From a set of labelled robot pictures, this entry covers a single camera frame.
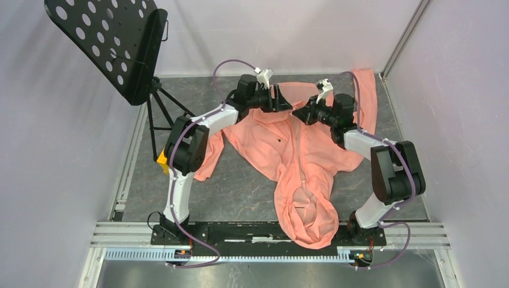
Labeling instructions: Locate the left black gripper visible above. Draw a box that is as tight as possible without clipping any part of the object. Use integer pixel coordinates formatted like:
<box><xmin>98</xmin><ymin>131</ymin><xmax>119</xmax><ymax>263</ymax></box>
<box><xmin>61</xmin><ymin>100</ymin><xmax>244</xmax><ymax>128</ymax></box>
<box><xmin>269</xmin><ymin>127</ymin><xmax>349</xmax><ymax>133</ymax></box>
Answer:
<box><xmin>247</xmin><ymin>84</ymin><xmax>292</xmax><ymax>113</ymax></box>

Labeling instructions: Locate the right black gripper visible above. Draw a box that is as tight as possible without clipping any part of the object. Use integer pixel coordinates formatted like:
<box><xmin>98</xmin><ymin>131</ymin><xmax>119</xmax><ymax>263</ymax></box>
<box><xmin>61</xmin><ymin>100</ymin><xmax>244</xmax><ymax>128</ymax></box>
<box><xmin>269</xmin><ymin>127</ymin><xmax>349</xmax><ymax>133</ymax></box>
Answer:
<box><xmin>292</xmin><ymin>95</ymin><xmax>337</xmax><ymax>128</ymax></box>

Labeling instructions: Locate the salmon pink zip jacket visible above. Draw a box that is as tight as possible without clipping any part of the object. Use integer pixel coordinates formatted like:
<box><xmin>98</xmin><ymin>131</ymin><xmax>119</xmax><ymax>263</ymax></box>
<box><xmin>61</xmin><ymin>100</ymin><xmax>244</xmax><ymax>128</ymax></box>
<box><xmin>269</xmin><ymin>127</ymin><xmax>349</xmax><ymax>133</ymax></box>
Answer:
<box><xmin>193</xmin><ymin>68</ymin><xmax>378</xmax><ymax>250</ymax></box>

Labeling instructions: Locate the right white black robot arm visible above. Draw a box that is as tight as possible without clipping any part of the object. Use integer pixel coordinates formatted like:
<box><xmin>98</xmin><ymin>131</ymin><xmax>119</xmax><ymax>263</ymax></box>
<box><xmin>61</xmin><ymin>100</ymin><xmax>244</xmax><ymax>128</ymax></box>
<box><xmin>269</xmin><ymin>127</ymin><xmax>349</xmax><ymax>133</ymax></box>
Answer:
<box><xmin>293</xmin><ymin>94</ymin><xmax>426</xmax><ymax>245</ymax></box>

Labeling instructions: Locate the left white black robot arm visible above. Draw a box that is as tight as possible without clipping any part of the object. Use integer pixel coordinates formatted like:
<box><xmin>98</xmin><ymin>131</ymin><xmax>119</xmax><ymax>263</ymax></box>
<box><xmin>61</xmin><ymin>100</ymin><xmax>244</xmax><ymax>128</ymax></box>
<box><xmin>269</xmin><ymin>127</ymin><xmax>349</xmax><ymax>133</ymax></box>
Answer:
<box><xmin>159</xmin><ymin>74</ymin><xmax>292</xmax><ymax>245</ymax></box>

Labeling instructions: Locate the yellow and red toy block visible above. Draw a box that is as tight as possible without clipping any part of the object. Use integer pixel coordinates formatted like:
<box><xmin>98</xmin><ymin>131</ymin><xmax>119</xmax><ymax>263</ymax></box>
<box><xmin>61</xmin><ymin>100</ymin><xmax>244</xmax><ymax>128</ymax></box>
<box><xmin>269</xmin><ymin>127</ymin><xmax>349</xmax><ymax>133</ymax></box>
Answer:
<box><xmin>156</xmin><ymin>150</ymin><xmax>169</xmax><ymax>175</ymax></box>

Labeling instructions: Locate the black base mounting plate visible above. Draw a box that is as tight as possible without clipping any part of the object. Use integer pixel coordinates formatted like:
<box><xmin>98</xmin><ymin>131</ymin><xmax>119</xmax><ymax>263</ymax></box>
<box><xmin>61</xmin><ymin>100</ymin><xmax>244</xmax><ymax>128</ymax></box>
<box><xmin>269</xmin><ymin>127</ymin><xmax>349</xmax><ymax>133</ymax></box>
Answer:
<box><xmin>150</xmin><ymin>221</ymin><xmax>387</xmax><ymax>258</ymax></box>

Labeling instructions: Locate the black perforated music stand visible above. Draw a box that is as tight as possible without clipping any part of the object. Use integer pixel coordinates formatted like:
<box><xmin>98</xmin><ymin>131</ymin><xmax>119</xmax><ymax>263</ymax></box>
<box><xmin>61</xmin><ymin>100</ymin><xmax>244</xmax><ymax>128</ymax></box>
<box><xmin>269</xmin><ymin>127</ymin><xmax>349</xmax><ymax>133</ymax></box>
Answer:
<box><xmin>44</xmin><ymin>0</ymin><xmax>214</xmax><ymax>162</ymax></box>

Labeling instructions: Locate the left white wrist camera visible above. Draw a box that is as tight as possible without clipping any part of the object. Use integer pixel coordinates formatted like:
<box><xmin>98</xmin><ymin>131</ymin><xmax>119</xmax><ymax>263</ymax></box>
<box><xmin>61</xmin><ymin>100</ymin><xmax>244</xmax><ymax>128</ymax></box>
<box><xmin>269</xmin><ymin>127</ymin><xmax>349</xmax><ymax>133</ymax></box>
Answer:
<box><xmin>254</xmin><ymin>67</ymin><xmax>274</xmax><ymax>89</ymax></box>

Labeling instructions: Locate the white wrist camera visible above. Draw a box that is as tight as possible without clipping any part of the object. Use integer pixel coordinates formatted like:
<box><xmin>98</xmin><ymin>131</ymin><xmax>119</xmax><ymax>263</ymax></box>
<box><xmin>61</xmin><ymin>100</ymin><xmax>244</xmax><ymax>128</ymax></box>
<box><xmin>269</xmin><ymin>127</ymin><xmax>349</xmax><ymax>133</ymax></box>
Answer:
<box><xmin>315</xmin><ymin>78</ymin><xmax>333</xmax><ymax>103</ymax></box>
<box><xmin>254</xmin><ymin>67</ymin><xmax>274</xmax><ymax>89</ymax></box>

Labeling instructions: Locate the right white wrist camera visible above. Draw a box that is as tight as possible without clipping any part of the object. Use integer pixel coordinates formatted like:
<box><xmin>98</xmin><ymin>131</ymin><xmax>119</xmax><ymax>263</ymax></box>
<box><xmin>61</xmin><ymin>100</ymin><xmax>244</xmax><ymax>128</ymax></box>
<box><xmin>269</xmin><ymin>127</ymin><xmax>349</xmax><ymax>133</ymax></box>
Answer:
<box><xmin>315</xmin><ymin>78</ymin><xmax>333</xmax><ymax>103</ymax></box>

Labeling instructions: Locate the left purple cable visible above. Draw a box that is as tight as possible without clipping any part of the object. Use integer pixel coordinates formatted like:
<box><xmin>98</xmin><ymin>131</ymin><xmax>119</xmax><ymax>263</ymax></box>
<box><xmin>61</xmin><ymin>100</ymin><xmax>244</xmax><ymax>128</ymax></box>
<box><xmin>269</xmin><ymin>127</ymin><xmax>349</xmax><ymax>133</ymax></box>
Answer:
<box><xmin>167</xmin><ymin>59</ymin><xmax>259</xmax><ymax>270</ymax></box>

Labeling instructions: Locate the purple cable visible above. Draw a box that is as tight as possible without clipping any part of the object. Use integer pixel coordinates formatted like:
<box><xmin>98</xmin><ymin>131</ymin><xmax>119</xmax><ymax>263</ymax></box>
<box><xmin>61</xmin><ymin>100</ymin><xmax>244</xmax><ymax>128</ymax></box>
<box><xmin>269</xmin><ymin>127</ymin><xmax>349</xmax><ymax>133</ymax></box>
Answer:
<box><xmin>338</xmin><ymin>71</ymin><xmax>417</xmax><ymax>270</ymax></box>
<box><xmin>167</xmin><ymin>59</ymin><xmax>259</xmax><ymax>270</ymax></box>

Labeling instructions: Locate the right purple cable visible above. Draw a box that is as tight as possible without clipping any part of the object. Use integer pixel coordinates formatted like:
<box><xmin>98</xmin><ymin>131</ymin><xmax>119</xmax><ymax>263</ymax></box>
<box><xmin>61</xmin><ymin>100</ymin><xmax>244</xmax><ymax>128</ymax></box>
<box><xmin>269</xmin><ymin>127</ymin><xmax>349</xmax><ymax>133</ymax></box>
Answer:
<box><xmin>338</xmin><ymin>71</ymin><xmax>417</xmax><ymax>270</ymax></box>

